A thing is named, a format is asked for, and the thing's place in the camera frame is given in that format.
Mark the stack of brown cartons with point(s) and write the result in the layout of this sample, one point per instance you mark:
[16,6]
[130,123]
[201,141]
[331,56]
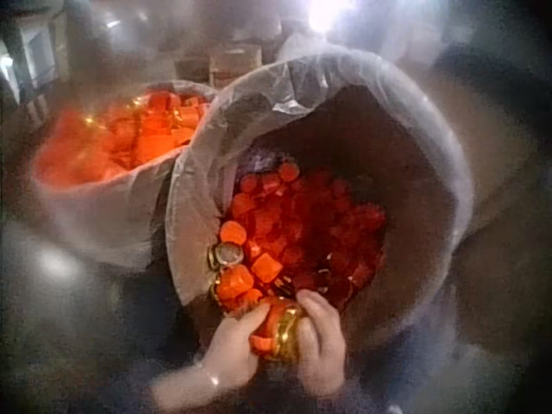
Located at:
[233,64]

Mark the person's left hand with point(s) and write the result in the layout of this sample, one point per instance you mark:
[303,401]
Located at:
[230,351]

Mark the heap of orange caps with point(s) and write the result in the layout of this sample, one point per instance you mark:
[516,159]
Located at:
[129,138]

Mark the small carton with clear liner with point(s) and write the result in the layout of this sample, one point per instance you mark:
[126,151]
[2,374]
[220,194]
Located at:
[108,215]

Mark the white shelf unit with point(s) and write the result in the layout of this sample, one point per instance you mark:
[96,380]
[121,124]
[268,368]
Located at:
[30,64]

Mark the large carton with clear liner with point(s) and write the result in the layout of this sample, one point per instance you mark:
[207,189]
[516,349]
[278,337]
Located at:
[414,181]

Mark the person's right hand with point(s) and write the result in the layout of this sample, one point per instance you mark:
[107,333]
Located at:
[321,353]

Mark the heap of red caps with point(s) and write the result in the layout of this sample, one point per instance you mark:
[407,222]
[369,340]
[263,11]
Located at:
[310,233]

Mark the red cap with gold band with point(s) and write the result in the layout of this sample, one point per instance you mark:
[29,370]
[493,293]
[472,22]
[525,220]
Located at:
[278,330]

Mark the person's right fingers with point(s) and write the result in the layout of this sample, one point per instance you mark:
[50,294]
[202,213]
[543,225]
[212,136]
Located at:
[312,310]

